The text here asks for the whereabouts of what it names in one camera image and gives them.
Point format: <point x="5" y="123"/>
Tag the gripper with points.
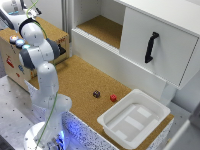
<point x="33" y="12"/>

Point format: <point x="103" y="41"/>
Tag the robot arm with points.
<point x="46" y="83"/>

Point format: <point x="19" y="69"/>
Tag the blue button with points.
<point x="20" y="42"/>

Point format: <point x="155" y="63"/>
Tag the red button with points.
<point x="13" y="39"/>

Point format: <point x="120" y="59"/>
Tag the green button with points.
<point x="26" y="46"/>

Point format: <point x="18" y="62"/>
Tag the white cabinet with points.
<point x="100" y="60"/>

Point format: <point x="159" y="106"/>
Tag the purple block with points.
<point x="96" y="94"/>

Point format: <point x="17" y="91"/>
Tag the pink block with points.
<point x="113" y="98"/>

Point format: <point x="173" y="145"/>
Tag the white sliding door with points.
<point x="166" y="50"/>

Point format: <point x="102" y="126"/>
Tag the white plastic box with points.
<point x="133" y="121"/>

